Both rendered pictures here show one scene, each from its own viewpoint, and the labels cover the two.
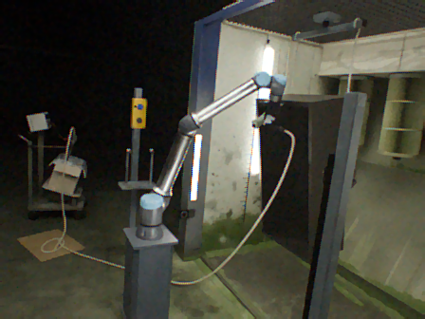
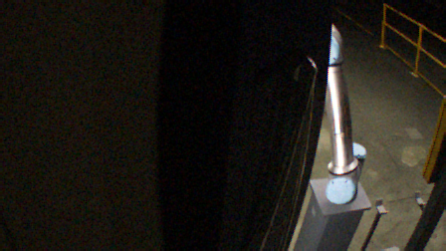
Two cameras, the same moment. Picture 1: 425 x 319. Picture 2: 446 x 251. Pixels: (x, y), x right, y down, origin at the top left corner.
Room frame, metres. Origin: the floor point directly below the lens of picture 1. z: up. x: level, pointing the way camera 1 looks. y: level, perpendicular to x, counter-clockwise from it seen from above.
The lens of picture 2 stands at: (3.79, 0.32, 1.85)
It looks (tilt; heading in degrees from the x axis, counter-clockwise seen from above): 28 degrees down; 199
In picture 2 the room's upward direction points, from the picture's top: 5 degrees clockwise
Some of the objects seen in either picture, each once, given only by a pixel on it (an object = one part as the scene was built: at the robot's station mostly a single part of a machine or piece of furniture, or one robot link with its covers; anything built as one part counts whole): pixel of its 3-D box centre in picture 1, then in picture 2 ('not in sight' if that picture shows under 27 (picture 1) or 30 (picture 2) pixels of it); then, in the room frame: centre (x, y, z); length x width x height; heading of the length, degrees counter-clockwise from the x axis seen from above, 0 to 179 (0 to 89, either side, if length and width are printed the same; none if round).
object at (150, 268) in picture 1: (147, 276); (326, 237); (2.02, 0.37, 0.32); 0.31 x 0.31 x 0.64; 28
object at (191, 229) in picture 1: (196, 146); (250, 225); (2.99, 0.13, 1.14); 0.18 x 0.18 x 2.29; 28
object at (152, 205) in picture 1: (151, 208); (350, 163); (2.03, 0.37, 0.83); 0.17 x 0.15 x 0.18; 176
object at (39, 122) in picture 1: (55, 165); not in sight; (3.78, 1.92, 0.64); 0.73 x 0.50 x 1.27; 108
